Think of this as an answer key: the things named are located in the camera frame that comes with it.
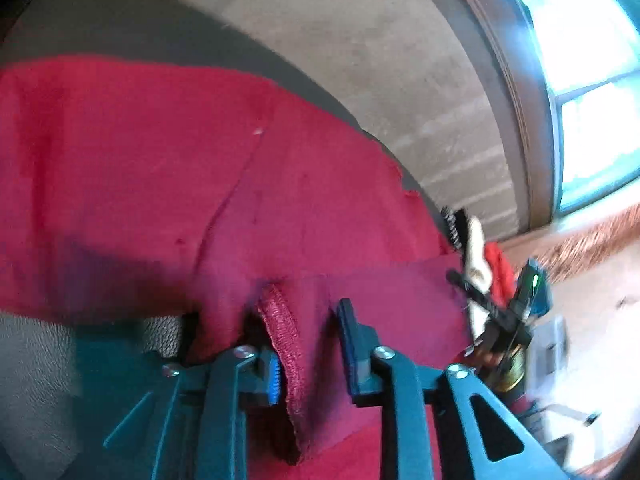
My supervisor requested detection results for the brown patterned curtain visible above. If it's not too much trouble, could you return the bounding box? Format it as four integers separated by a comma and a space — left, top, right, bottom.
500, 202, 640, 286

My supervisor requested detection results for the person's right forearm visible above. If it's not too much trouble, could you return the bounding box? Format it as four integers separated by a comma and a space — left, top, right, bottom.
495, 347, 551, 421

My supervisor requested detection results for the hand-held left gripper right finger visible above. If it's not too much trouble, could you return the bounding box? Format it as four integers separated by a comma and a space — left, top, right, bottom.
336, 299, 566, 480

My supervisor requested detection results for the window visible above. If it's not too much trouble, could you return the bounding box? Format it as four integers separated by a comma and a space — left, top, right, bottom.
440, 0, 640, 231

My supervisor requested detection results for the clear plastic storage box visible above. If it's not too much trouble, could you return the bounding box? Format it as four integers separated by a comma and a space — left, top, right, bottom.
532, 322, 571, 366

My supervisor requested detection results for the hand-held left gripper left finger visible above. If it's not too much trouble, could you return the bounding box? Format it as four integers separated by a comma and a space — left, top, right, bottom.
102, 346, 282, 480

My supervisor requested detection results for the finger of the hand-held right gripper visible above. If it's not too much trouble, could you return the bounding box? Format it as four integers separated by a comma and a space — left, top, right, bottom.
446, 269, 508, 326

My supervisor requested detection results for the leopard print garment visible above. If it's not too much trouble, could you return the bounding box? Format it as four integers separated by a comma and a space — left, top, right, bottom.
441, 206, 468, 253

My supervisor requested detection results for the black leather bench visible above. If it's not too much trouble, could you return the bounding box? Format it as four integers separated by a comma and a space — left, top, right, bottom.
0, 0, 446, 480

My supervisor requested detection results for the maroon sweater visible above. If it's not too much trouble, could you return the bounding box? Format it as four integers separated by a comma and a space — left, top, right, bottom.
0, 55, 501, 480

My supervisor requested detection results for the cream knit sweater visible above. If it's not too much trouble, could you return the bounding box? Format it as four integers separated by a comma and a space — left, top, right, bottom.
460, 216, 493, 343

